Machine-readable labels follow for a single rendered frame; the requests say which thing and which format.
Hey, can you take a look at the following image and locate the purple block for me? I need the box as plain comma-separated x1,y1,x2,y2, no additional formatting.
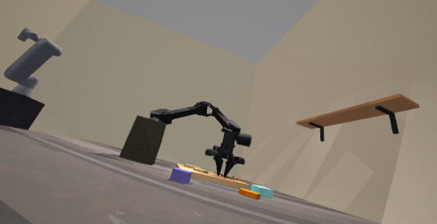
170,168,192,184

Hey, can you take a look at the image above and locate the orange flat block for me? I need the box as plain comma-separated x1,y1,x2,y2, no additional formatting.
238,189,261,199

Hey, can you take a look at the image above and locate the light blue flat block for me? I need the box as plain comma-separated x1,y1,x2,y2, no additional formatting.
251,185,273,198

